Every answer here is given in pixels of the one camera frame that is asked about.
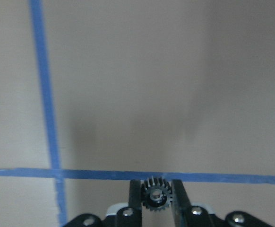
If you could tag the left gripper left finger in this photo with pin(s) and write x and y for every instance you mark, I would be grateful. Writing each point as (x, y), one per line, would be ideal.
(129, 215)

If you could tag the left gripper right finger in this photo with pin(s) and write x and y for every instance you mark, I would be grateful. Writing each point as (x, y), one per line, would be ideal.
(185, 214)

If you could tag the black bearing gear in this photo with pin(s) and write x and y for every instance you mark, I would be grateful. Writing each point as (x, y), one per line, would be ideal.
(156, 194)

